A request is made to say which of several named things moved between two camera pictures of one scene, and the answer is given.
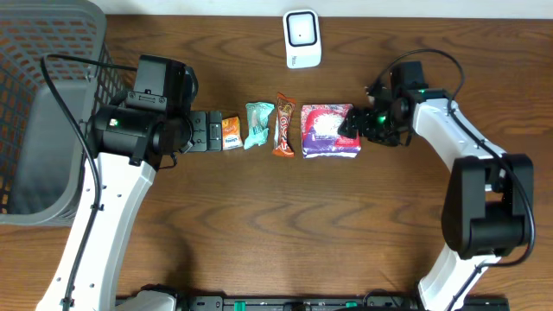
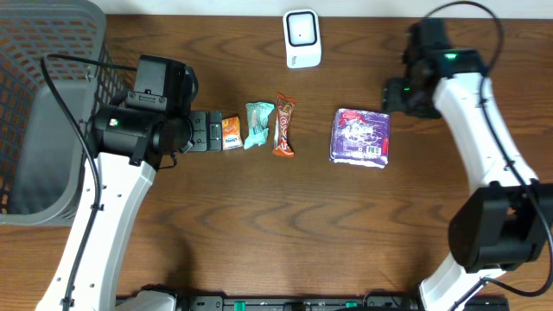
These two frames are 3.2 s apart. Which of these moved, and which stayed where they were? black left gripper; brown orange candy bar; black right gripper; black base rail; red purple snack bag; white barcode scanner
Moved: red purple snack bag; black right gripper
Stayed: black left gripper; white barcode scanner; brown orange candy bar; black base rail
